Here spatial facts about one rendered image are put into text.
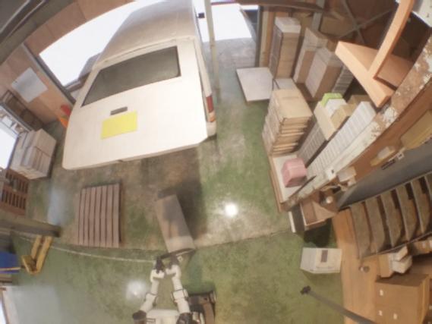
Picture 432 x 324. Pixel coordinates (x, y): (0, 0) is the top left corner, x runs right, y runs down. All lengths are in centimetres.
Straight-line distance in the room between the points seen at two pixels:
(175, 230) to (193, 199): 58
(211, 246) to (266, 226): 87
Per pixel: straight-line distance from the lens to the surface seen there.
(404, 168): 209
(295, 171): 255
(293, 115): 220
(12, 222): 395
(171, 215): 267
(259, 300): 289
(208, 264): 275
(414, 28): 540
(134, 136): 130
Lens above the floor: 270
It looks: 65 degrees down
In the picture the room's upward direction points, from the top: 12 degrees counter-clockwise
